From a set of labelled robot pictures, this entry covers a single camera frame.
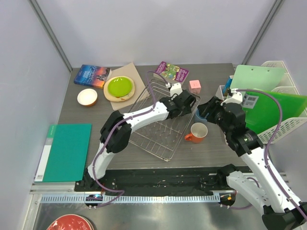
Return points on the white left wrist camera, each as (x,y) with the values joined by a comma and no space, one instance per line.
(175,89)

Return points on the blue plastic cup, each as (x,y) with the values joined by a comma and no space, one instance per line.
(198,118)

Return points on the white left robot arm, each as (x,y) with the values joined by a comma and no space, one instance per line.
(117,130)

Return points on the metal wire dish rack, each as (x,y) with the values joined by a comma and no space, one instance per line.
(163,137)

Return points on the white plastic file organizer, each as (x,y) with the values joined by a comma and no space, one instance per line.
(288,86)

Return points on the beige notebook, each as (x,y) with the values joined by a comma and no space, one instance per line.
(130,71)

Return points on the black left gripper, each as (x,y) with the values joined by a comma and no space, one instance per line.
(186,110)

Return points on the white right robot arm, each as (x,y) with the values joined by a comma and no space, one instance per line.
(279,207)

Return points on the orange mug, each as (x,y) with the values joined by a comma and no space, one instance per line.
(198,132)

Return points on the bright green folder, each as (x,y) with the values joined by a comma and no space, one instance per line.
(262,112)

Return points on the blue fantasy book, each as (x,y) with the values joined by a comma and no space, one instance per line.
(92,76)

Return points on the light green clipboard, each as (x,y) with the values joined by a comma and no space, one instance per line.
(257,77)

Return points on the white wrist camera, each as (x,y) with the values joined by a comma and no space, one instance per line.
(234,96)
(175,89)

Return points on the orange and white bowl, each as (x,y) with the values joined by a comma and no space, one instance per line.
(87,97)

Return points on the blue small book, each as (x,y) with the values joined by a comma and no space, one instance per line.
(227,86)

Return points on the teal notebook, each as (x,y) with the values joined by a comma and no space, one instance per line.
(64,154)

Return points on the beige floral plate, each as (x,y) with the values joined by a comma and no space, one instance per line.
(118,99)

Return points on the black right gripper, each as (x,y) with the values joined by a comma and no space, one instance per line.
(209,107)

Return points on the lime green plate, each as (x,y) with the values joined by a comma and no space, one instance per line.
(119,86)

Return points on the purple children's book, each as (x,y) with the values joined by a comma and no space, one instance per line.
(171,73)

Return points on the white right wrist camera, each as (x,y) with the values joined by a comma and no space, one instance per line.
(234,96)

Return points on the pink cube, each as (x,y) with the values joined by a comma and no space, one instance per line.
(194,86)

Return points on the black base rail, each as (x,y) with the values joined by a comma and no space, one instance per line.
(158,182)

